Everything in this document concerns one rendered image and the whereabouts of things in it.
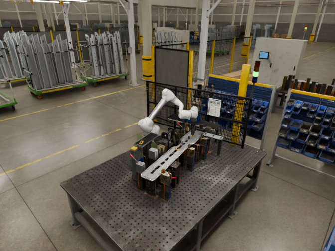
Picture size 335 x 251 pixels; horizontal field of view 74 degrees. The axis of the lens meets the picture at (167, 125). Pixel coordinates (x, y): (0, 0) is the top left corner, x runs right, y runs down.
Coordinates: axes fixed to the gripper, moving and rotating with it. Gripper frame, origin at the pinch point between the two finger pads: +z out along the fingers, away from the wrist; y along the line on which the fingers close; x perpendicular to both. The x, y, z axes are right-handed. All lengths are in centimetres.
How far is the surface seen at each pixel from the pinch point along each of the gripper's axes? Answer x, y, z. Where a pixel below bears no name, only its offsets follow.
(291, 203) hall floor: 53, 151, 104
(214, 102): 55, 10, -34
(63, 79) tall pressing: 243, -663, 63
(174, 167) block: -87, 18, 2
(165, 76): 187, -166, -27
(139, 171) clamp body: -109, -16, 7
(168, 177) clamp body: -109, 23, 0
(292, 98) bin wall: 161, 113, -29
